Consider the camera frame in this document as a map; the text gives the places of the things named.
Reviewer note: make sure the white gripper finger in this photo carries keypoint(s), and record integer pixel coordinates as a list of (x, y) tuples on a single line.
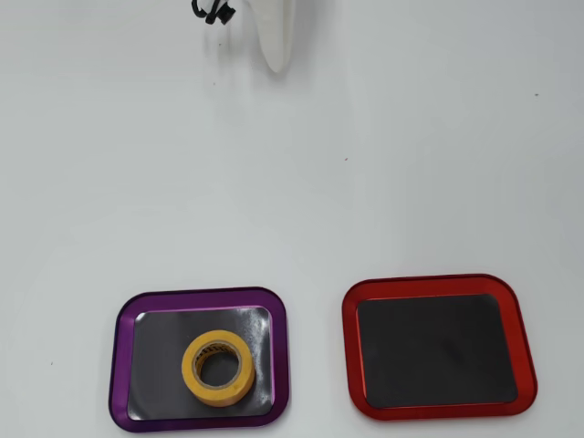
[(276, 36)]

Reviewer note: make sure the yellow masking tape roll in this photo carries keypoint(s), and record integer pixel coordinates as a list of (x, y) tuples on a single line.
[(219, 396)]

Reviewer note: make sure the purple metal dish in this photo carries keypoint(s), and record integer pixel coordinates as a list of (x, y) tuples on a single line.
[(153, 360)]

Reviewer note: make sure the red metal dish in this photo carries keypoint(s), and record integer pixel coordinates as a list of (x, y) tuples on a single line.
[(438, 351)]

